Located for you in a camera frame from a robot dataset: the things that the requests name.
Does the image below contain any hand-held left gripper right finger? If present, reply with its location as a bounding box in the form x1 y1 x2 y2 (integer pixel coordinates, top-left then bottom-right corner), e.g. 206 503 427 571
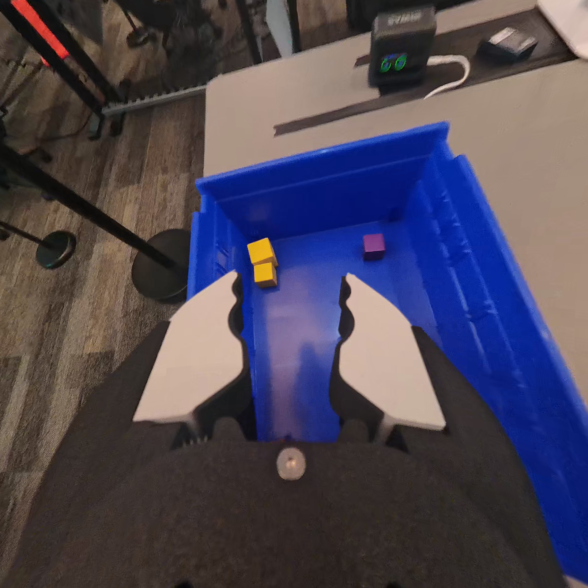
329 273 447 444

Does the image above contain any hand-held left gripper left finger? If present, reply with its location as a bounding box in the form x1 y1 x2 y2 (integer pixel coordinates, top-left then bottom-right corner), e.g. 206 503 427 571
132 271 255 422

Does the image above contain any purple cube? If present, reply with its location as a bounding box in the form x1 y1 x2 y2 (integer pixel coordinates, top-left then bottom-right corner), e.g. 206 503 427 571
362 233 386 262

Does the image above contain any blue plastic bin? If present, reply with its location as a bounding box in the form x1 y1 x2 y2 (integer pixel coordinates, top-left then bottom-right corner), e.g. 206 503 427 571
186 120 588 582

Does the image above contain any black round base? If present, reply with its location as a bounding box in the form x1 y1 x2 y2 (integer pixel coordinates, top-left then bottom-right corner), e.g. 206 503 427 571
131 229 191 304

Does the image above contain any black round foot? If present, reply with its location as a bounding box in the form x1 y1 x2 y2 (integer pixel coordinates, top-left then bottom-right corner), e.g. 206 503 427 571
36 231 77 270

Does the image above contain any black metal bar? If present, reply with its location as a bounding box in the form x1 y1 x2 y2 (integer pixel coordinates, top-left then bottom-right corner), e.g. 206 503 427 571
0 145 180 272

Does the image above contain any black round device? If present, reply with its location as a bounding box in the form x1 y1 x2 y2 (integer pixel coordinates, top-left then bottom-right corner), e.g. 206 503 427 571
367 7 438 95

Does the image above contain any black red-striped stand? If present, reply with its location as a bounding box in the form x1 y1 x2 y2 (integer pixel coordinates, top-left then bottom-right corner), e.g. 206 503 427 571
0 0 127 138

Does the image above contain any small black blue-edged device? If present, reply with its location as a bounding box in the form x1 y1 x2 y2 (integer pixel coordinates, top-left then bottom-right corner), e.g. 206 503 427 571
475 27 539 62

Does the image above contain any white tablet stand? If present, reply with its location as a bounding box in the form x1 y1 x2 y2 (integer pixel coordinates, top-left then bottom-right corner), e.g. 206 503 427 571
537 0 588 60

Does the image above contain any grey ribbed rail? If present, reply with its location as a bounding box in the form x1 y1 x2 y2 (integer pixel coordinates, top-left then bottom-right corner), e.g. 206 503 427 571
102 84 208 116

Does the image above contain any white cable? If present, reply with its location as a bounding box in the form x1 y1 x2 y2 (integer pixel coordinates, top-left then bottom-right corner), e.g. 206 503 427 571
423 54 471 100

